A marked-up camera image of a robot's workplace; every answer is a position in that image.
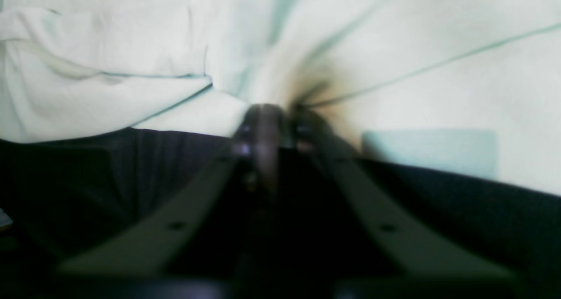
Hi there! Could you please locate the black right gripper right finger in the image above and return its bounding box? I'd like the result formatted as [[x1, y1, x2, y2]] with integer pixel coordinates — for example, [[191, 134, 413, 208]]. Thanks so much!
[[293, 109, 518, 299]]

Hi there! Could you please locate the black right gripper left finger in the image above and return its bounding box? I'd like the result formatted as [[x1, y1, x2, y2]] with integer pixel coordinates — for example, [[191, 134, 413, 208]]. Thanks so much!
[[57, 104, 283, 299]]

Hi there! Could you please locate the light green T-shirt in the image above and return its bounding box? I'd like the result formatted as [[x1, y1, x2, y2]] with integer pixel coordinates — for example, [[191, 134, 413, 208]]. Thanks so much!
[[1, 0, 561, 195]]

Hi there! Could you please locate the black table cloth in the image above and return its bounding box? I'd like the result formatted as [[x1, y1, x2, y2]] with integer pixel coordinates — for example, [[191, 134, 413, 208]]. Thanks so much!
[[1, 128, 560, 299]]

